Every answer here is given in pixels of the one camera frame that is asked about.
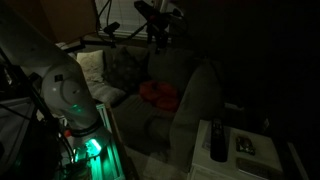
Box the white side table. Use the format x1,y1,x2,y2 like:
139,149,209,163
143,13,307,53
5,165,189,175
187,119,284,180

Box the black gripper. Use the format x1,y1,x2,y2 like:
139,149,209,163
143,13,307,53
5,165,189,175
133,0,184,55

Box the white window blinds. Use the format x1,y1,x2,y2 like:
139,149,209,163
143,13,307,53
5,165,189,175
94,0,174,38

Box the dark patterned pillow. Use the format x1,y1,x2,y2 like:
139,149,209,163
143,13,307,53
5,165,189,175
103,46,150,94

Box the black camera on stand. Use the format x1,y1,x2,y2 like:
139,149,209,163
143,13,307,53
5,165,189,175
83,21,122,48

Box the green lit robot base cart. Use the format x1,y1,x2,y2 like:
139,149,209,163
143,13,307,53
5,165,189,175
53,103,129,180

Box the flat grey keypad remote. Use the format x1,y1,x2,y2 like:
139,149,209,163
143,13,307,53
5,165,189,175
235,157,273,179

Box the black remote control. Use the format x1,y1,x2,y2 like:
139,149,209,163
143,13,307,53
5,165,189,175
209,118,230,163

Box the orange cloth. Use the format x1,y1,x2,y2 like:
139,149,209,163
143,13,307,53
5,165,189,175
138,79,182,113

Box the brown cardboard box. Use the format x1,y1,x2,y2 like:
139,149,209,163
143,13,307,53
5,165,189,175
6,0,99,44

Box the grey sofa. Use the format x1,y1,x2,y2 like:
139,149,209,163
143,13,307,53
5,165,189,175
74,44,228,168

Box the white pillow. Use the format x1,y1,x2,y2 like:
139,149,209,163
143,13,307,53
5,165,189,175
76,49,127,105

